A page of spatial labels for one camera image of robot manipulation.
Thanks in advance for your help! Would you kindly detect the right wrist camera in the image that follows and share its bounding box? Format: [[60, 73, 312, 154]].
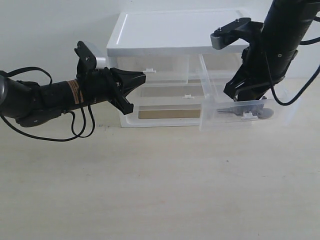
[[210, 17, 252, 50]]

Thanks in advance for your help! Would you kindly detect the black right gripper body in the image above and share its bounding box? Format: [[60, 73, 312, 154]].
[[238, 21, 283, 88]]

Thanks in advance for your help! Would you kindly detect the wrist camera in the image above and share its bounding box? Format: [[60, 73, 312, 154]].
[[210, 17, 252, 50], [74, 40, 107, 73]]

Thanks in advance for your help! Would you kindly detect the key bunch with blue fob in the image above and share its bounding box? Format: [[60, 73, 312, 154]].
[[217, 104, 274, 119]]

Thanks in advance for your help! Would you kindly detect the white plastic drawer cabinet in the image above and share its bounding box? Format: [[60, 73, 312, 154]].
[[106, 8, 247, 128]]

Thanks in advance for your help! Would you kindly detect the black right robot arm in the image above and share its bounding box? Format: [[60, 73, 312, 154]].
[[214, 0, 320, 102]]

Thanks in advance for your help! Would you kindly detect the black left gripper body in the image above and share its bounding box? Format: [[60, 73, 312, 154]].
[[82, 67, 123, 105]]

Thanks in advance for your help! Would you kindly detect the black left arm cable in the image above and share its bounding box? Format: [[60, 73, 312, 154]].
[[0, 66, 96, 142]]

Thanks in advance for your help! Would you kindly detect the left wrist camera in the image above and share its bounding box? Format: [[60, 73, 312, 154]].
[[74, 40, 107, 73]]

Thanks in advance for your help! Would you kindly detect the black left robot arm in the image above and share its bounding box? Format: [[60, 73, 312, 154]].
[[0, 67, 147, 128]]

